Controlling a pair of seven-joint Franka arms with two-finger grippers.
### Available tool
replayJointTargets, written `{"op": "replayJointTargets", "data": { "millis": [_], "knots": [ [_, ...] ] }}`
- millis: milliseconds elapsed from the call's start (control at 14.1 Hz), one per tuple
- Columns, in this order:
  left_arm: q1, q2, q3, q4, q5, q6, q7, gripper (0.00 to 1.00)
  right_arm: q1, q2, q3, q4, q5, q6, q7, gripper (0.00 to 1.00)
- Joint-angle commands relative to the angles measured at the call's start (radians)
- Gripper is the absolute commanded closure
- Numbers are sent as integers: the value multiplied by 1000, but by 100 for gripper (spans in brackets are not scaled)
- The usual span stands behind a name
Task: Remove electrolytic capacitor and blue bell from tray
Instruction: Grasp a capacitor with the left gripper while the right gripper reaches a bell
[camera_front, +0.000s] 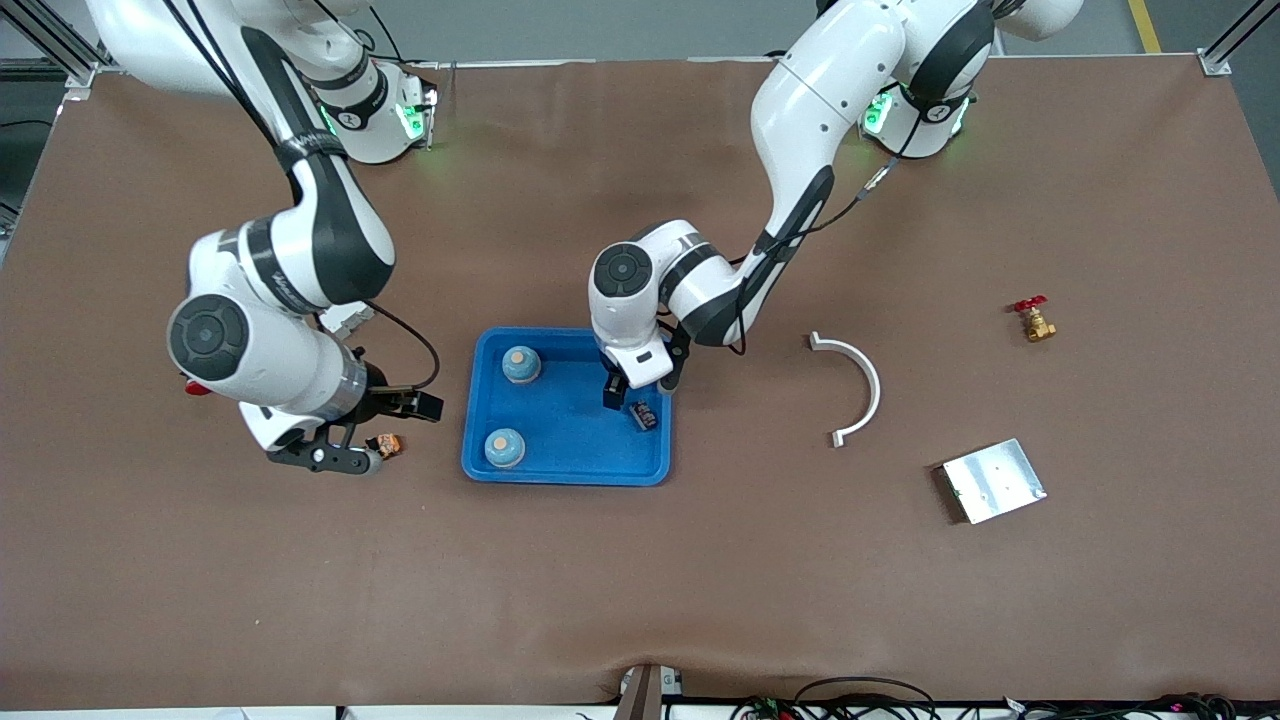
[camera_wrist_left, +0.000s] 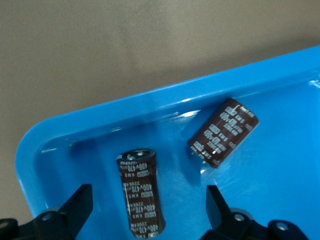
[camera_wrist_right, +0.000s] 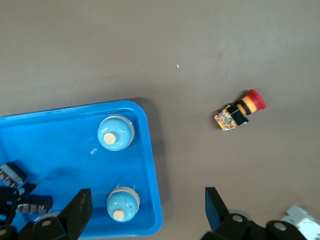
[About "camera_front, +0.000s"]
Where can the dark brown cylindrical capacitor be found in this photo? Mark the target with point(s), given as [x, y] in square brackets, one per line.
[643, 415]

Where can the light blue service bell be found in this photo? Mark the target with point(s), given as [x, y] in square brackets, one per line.
[520, 365]
[505, 448]

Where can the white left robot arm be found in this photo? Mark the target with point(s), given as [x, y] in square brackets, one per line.
[830, 90]

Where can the red yellow emergency stop button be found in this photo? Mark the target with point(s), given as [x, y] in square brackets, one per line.
[390, 444]

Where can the blue plastic tray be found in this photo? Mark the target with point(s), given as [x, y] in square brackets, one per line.
[570, 440]

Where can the white circuit breaker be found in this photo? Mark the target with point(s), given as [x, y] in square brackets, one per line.
[350, 320]

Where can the red mushroom push button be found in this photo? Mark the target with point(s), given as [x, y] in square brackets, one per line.
[198, 388]

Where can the square metal plate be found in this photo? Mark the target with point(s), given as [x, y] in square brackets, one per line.
[990, 482]

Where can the white curved plastic bracket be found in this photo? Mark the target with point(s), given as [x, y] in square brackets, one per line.
[876, 392]

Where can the grey metal mounting post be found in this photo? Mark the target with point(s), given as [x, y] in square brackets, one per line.
[640, 695]

